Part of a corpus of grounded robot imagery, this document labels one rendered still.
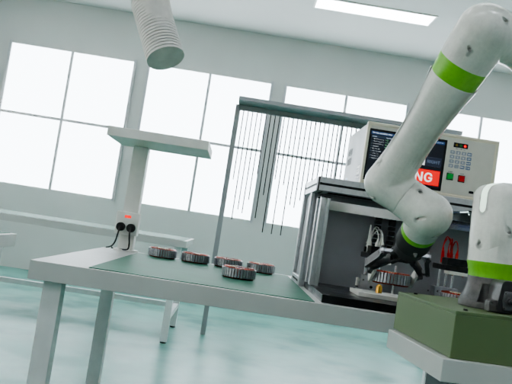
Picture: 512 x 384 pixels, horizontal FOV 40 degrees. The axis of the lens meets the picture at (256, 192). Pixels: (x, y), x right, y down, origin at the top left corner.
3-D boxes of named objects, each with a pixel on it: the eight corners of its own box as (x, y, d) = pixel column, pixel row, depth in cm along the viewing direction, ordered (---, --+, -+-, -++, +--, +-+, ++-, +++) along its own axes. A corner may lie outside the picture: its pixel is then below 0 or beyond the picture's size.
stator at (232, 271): (261, 281, 226) (263, 270, 227) (240, 280, 218) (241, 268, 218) (235, 276, 233) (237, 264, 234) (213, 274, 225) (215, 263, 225)
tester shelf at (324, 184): (526, 222, 224) (527, 208, 224) (317, 190, 222) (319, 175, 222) (478, 222, 268) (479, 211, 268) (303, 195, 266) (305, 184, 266)
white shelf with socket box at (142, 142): (189, 266, 250) (209, 141, 252) (87, 250, 249) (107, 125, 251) (195, 260, 285) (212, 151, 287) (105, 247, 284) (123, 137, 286)
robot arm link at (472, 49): (539, 27, 146) (507, 1, 154) (495, 12, 140) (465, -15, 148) (489, 99, 155) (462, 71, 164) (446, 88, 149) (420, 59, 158)
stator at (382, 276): (414, 289, 192) (416, 275, 193) (374, 283, 192) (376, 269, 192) (404, 286, 204) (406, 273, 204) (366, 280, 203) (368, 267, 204)
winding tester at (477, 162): (491, 203, 226) (500, 142, 227) (359, 183, 225) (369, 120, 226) (453, 206, 265) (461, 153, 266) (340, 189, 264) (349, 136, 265)
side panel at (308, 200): (306, 286, 236) (320, 193, 238) (297, 286, 236) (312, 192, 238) (299, 280, 264) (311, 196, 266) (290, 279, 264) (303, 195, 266)
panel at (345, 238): (493, 309, 237) (504, 222, 238) (302, 280, 235) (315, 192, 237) (491, 308, 238) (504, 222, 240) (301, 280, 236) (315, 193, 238)
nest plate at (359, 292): (408, 303, 204) (408, 299, 204) (357, 296, 203) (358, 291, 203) (396, 298, 219) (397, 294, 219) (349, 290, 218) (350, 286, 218)
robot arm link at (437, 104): (468, 97, 150) (482, 89, 159) (424, 68, 154) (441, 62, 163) (385, 220, 169) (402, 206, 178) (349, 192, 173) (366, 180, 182)
